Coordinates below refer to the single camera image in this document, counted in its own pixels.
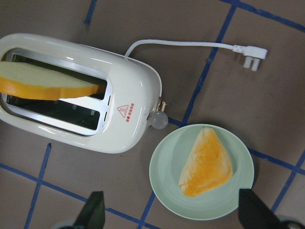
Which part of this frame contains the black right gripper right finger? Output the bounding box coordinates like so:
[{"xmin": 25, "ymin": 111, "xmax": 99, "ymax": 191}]
[{"xmin": 238, "ymin": 189, "xmax": 280, "ymax": 229}]

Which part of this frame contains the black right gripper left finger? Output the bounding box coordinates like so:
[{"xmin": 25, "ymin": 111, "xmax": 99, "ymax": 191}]
[{"xmin": 72, "ymin": 191, "xmax": 105, "ymax": 229}]

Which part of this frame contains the white two-slot toaster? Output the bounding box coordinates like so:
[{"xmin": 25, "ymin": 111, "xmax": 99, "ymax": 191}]
[{"xmin": 0, "ymin": 33, "xmax": 168, "ymax": 154}]

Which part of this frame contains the toast slice in toaster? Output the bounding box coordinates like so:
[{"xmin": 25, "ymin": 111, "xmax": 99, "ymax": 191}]
[{"xmin": 0, "ymin": 62, "xmax": 107, "ymax": 101}]

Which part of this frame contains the triangular bread on plate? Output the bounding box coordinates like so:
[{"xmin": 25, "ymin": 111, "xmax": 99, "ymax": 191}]
[{"xmin": 179, "ymin": 127, "xmax": 233, "ymax": 198}]

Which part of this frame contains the light green plate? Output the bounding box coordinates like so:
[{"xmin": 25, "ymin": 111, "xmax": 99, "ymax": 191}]
[{"xmin": 149, "ymin": 124, "xmax": 254, "ymax": 220}]

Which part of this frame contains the white toaster power cord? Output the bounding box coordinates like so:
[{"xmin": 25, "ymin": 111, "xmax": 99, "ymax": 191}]
[{"xmin": 124, "ymin": 39, "xmax": 268, "ymax": 72}]

